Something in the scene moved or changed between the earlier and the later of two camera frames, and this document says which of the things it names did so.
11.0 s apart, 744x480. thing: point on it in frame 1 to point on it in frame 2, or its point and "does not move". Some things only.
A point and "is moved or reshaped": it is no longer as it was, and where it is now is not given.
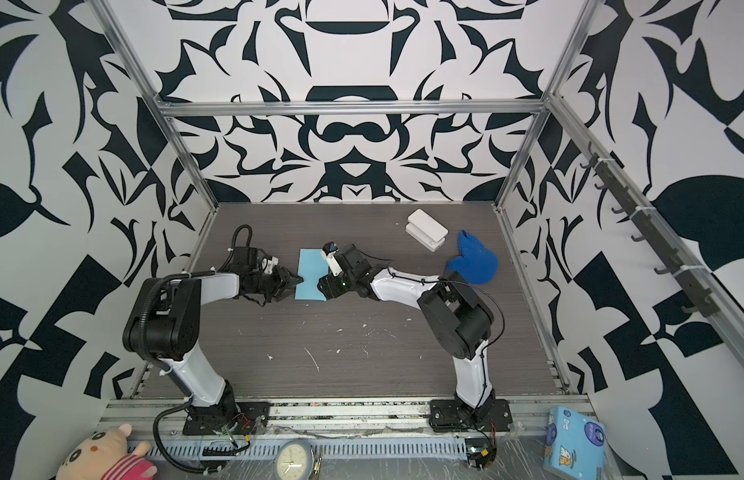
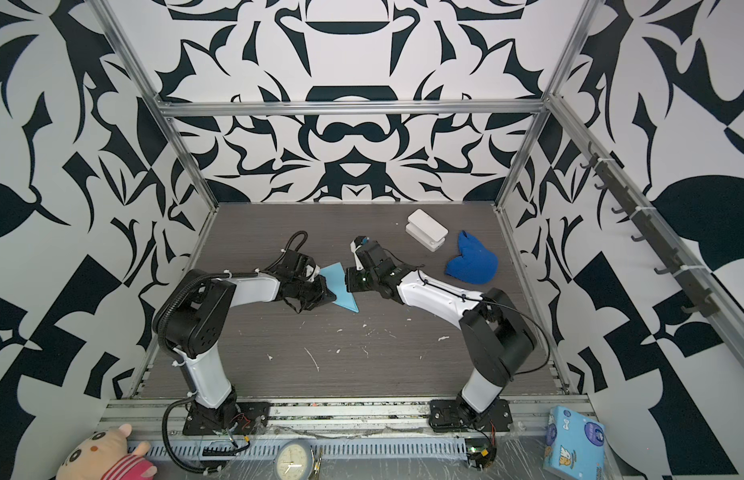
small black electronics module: [480, 453] does not move
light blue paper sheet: [312, 265] is moved or reshaped
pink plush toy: [104, 455] does not move
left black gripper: [284, 281] to [323, 298]
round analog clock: [293, 460] does not move
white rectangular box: [426, 230] does not move
